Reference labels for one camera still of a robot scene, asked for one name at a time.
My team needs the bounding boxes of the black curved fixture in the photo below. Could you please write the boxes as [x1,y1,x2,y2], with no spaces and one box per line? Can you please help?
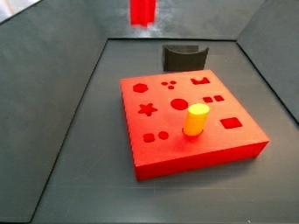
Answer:
[162,45,209,72]

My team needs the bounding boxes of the yellow cylinder peg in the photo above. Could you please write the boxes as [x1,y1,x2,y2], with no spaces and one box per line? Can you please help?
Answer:
[182,103,210,137]

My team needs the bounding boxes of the red star prism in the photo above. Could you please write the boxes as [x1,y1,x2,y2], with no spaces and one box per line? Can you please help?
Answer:
[129,0,156,27]

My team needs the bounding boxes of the red shape-sorter block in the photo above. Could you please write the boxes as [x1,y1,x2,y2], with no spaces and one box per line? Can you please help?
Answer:
[120,70,269,180]

